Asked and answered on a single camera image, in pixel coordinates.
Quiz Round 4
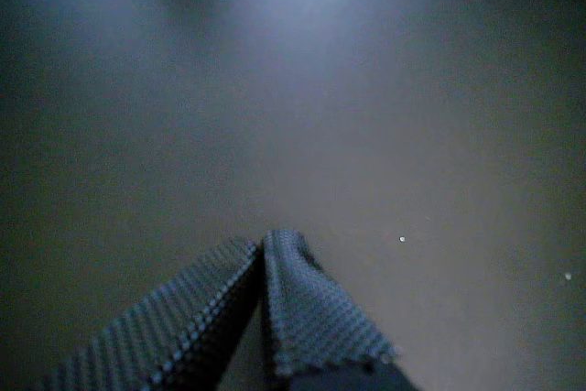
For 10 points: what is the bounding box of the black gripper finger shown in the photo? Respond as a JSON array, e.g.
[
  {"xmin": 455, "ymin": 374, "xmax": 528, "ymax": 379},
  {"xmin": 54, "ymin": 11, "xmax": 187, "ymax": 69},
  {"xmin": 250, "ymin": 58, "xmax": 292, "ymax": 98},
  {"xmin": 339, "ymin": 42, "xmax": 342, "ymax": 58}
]
[
  {"xmin": 259, "ymin": 227, "xmax": 416, "ymax": 391},
  {"xmin": 27, "ymin": 237, "xmax": 263, "ymax": 391}
]

